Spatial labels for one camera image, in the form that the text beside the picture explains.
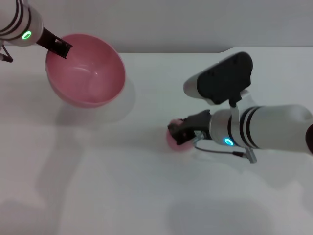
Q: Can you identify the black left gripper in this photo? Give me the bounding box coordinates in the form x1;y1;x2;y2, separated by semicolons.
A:
35;27;74;60

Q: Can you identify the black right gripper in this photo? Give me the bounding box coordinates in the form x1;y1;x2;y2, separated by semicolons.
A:
167;110;212;146

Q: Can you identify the pink toy peach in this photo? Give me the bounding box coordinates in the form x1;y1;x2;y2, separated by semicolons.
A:
166;118;197;152

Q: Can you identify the pink bowl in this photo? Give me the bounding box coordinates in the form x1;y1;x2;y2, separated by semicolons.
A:
45;33;127;109

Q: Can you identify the left arm cable with plug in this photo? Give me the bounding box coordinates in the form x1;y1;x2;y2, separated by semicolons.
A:
0;45;14;63

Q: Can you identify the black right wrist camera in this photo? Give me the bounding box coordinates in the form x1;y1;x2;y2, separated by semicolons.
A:
183;51;253;107

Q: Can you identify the silver right camera bracket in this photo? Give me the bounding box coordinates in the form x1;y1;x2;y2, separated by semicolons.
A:
228;89;258;124

